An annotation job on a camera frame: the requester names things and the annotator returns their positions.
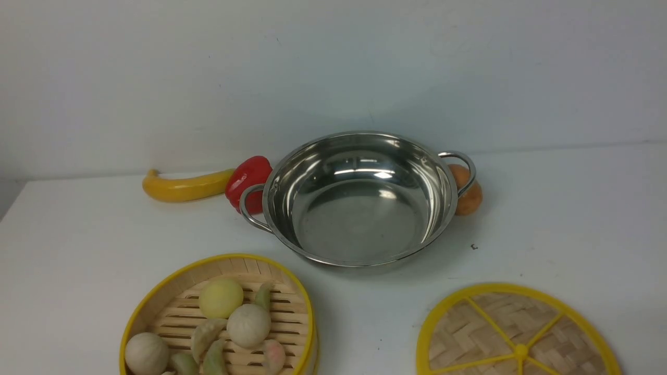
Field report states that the yellow toy banana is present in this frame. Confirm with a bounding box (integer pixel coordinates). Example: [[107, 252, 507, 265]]
[[141, 169, 235, 203]]

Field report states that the green toy dumpling lower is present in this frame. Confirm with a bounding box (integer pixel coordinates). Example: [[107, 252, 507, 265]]
[[202, 339, 228, 375]]

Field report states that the green toy dumpling upper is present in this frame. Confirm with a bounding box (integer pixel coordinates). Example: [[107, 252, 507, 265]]
[[253, 281, 273, 313]]

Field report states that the red toy bell pepper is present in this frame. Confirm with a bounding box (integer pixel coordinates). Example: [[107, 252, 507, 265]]
[[225, 156, 273, 215]]

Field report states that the white toy bun left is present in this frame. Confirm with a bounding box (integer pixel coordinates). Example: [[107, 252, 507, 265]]
[[125, 332, 169, 374]]

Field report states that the yellow bamboo steamer basket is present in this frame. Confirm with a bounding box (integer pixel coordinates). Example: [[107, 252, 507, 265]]
[[119, 254, 319, 374]]

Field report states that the white toy bun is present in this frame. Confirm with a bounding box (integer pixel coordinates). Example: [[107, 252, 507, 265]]
[[125, 332, 169, 374], [227, 304, 271, 349]]

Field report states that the yellow toy bun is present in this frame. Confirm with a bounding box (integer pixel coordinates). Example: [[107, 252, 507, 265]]
[[199, 278, 244, 319]]

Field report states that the stainless steel pot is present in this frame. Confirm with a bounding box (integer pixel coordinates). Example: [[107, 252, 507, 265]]
[[240, 131, 477, 268]]

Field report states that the orange toy potato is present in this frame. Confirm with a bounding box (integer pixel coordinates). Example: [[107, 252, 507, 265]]
[[448, 164, 484, 216]]

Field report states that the pink white toy dumpling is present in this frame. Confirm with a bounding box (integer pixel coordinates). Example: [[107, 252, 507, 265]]
[[263, 339, 286, 375]]

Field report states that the white toy bun centre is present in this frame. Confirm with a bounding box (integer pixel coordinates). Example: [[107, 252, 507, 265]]
[[227, 304, 271, 349]]

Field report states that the yellow woven steamer lid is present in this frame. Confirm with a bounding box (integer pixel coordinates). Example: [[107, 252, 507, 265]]
[[415, 283, 623, 374]]

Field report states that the green toy dumpling bottom-left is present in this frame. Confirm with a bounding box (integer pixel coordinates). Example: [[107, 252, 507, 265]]
[[169, 352, 200, 375]]

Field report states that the pale green toy dumpling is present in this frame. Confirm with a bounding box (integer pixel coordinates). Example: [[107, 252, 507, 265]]
[[190, 318, 227, 364]]

